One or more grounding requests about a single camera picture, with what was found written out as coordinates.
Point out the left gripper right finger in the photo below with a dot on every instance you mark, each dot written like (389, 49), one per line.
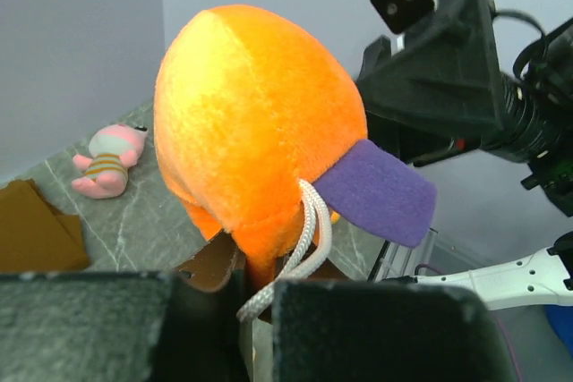
(362, 332)

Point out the pink striped plush far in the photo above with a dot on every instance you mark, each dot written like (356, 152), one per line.
(113, 150)

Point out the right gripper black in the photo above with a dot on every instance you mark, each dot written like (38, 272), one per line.
(447, 79)

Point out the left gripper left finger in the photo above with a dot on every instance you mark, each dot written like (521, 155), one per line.
(81, 327)

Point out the brown folded cloth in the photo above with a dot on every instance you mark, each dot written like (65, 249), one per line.
(37, 236)

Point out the large orange shark plush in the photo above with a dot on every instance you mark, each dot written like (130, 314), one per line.
(247, 106)

